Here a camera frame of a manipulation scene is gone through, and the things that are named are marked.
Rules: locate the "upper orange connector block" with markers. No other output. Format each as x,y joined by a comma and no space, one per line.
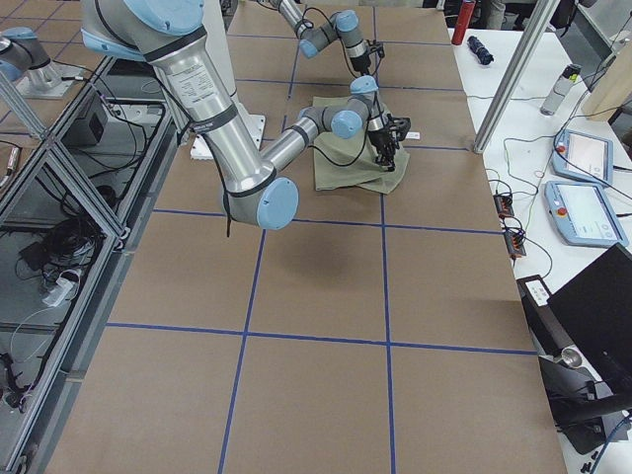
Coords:
504,204

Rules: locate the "orange connector block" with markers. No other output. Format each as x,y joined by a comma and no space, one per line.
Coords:
514,238
504,204

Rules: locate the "upper teach pendant tablet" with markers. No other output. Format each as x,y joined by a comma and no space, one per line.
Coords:
584,157

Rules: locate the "lower teach pendant tablet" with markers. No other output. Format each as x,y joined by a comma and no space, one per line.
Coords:
583,215

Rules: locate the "olive green long-sleeve shirt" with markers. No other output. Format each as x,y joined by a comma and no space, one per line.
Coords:
351,162

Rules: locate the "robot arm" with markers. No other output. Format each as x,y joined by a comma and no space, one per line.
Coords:
342,26
170,36

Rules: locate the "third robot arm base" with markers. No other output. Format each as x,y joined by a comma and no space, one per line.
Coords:
25,62

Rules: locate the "clear water bottle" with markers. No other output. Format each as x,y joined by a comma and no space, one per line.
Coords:
560,89

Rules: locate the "white power strip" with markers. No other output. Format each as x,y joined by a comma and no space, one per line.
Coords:
64,289

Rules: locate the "lower orange connector block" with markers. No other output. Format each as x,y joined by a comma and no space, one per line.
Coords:
514,238

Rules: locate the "teach pendant tablet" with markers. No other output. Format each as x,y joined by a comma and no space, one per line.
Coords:
584,157
583,215

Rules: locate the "aluminium frame post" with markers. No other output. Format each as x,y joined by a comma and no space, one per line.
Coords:
525,48

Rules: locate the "black monitor on arm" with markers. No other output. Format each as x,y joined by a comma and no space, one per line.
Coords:
594,308

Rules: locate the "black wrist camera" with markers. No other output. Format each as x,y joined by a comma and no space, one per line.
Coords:
399,127
376,47

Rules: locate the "folded dark blue umbrella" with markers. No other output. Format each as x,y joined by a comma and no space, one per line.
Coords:
482,53

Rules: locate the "black box with white label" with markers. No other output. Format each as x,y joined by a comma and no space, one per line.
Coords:
540,318

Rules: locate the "red cylindrical bottle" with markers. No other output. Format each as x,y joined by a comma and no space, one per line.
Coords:
463,21

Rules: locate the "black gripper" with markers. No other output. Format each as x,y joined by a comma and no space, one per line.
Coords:
381,140
359,62

